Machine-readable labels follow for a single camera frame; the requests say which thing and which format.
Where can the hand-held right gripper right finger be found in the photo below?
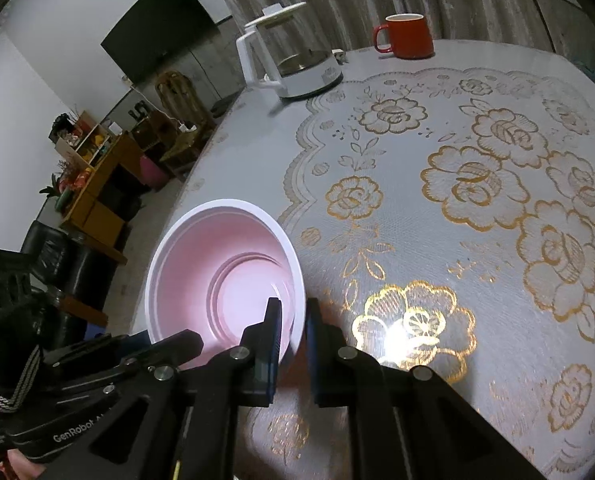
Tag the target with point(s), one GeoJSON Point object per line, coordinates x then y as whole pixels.
{"type": "Point", "coordinates": [316, 355]}

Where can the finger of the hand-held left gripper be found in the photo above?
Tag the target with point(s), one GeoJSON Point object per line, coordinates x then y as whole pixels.
{"type": "Point", "coordinates": [92, 347]}
{"type": "Point", "coordinates": [172, 347]}

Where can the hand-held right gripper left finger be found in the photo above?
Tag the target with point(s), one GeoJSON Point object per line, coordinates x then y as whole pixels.
{"type": "Point", "coordinates": [272, 342]}

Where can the red plastic bowl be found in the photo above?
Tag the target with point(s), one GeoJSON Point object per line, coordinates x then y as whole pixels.
{"type": "Point", "coordinates": [227, 270]}

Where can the black leather sofa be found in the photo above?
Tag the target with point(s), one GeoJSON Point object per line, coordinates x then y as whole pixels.
{"type": "Point", "coordinates": [52, 255]}

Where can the flower arrangement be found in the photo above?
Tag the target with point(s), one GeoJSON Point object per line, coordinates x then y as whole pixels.
{"type": "Point", "coordinates": [60, 182]}

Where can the wooden shelf unit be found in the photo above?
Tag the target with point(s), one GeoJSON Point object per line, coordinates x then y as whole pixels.
{"type": "Point", "coordinates": [102, 185]}

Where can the pink bin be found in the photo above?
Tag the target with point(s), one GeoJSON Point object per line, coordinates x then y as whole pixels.
{"type": "Point", "coordinates": [152, 172]}

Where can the gold floral lace tablecloth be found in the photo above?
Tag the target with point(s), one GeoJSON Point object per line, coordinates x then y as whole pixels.
{"type": "Point", "coordinates": [427, 210]}

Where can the wicker chair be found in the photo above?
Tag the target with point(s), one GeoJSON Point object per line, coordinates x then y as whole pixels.
{"type": "Point", "coordinates": [182, 110]}

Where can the white glass electric kettle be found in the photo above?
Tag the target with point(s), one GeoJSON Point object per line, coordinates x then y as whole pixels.
{"type": "Point", "coordinates": [302, 72]}

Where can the white power plug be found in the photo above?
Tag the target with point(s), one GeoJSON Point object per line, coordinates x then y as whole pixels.
{"type": "Point", "coordinates": [338, 56]}

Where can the black television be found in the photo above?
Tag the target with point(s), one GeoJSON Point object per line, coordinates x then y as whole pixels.
{"type": "Point", "coordinates": [157, 30]}

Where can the red mug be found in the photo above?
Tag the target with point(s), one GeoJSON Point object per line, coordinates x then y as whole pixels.
{"type": "Point", "coordinates": [410, 37]}

